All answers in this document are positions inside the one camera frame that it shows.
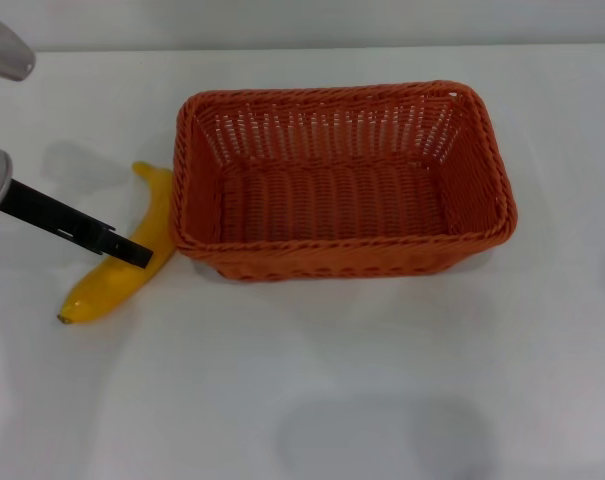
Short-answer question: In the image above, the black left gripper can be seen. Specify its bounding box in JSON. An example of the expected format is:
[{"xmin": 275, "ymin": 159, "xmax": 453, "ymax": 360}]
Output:
[{"xmin": 0, "ymin": 178, "xmax": 156, "ymax": 270}]

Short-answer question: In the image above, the yellow banana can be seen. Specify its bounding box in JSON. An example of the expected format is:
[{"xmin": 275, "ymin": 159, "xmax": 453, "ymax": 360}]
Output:
[{"xmin": 56, "ymin": 160, "xmax": 176, "ymax": 327}]

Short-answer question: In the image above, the orange woven plastic basket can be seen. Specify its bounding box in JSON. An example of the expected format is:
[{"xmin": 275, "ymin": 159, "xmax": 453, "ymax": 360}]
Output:
[{"xmin": 170, "ymin": 79, "xmax": 519, "ymax": 284}]

